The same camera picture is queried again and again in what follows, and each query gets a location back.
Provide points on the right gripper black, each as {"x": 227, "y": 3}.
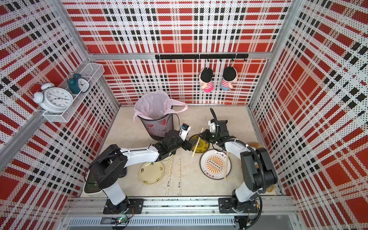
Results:
{"x": 208, "y": 135}

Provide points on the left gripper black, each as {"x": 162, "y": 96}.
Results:
{"x": 182, "y": 142}

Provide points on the bare wooden chopstick pair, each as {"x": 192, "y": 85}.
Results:
{"x": 226, "y": 165}

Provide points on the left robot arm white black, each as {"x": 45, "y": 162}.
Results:
{"x": 109, "y": 165}

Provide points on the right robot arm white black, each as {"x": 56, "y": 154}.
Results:
{"x": 257, "y": 168}

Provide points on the wrapped chopsticks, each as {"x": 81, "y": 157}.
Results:
{"x": 169, "y": 177}
{"x": 179, "y": 177}

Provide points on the yellow patterned plate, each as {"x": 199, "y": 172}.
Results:
{"x": 202, "y": 146}

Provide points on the cream plate with black mark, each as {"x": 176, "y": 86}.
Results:
{"x": 168, "y": 158}

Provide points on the black mesh trash bin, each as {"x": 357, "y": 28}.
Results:
{"x": 155, "y": 121}

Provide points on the white plate orange sunburst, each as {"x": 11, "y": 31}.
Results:
{"x": 212, "y": 164}

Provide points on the cream plate with flowers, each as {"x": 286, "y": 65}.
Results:
{"x": 151, "y": 173}

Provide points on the pink plastic bin liner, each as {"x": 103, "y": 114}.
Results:
{"x": 156, "y": 105}

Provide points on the brown teddy bear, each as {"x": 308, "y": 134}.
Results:
{"x": 255, "y": 145}

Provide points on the doll with pink shirt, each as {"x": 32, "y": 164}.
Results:
{"x": 205, "y": 78}

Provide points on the doll with striped blue shirt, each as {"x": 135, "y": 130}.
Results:
{"x": 230, "y": 76}

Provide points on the green circuit board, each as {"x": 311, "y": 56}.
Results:
{"x": 119, "y": 221}

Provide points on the teal alarm clock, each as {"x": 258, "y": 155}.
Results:
{"x": 77, "y": 84}

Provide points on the white alarm clock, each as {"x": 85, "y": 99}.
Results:
{"x": 53, "y": 99}

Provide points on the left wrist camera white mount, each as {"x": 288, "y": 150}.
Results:
{"x": 184, "y": 130}

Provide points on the black wall hook rail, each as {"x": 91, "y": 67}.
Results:
{"x": 201, "y": 56}

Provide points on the white wire wall shelf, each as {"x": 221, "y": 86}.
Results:
{"x": 91, "y": 72}

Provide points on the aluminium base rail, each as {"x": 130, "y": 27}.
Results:
{"x": 188, "y": 212}

